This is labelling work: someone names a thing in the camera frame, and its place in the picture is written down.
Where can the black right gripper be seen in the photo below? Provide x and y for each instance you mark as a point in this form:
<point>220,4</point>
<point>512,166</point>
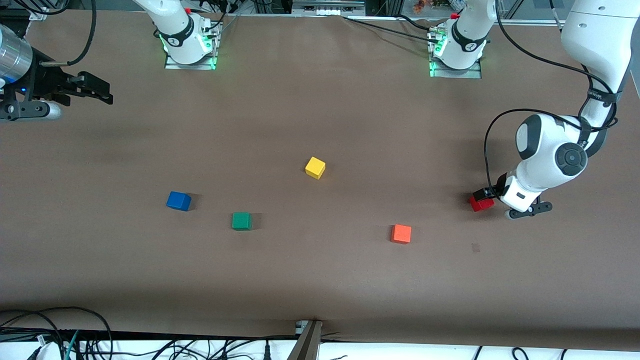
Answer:
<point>44,81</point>

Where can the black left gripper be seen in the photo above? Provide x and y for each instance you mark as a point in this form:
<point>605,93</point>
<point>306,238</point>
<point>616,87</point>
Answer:
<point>496,191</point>

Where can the red wooden block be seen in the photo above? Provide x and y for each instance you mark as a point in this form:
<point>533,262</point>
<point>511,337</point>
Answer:
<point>482,205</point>

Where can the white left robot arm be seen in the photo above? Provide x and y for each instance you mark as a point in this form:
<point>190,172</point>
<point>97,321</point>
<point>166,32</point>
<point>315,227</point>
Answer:
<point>550,160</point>

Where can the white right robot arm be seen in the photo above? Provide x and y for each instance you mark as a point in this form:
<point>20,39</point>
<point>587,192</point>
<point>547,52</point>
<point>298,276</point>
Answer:
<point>180,35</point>

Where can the orange wooden block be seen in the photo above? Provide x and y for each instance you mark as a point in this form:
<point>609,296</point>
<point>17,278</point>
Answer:
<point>401,233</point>

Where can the blue wooden block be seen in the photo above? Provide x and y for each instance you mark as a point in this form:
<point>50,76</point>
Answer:
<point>178,201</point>

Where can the yellow wooden block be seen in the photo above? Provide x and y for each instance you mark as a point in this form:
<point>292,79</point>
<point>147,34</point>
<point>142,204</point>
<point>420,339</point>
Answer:
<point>315,167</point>

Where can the green wooden block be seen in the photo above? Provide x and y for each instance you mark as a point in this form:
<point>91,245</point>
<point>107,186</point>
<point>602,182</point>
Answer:
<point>241,220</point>

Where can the brown table cover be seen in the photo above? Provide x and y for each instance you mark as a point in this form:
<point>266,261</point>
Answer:
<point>320,280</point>

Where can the small orange background object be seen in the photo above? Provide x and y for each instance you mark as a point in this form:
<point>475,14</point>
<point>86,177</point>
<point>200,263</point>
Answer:
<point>419,6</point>

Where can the aluminium corner bracket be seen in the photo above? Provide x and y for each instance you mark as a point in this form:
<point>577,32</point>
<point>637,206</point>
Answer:
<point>37,14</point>

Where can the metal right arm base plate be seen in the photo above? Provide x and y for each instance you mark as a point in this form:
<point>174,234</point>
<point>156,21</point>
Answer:
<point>172,66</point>

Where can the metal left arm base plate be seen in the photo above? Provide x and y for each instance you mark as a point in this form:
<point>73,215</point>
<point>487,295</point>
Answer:
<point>440,74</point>

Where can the aluminium profile post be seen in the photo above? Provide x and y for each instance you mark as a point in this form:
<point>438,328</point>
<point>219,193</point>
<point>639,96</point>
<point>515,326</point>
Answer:
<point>305,345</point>

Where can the aluminium frame crossbar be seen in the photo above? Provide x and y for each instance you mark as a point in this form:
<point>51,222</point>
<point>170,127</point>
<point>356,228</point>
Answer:
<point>327,6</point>

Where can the black table edge rail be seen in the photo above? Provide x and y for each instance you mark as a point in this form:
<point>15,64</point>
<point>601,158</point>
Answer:
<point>150,334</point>

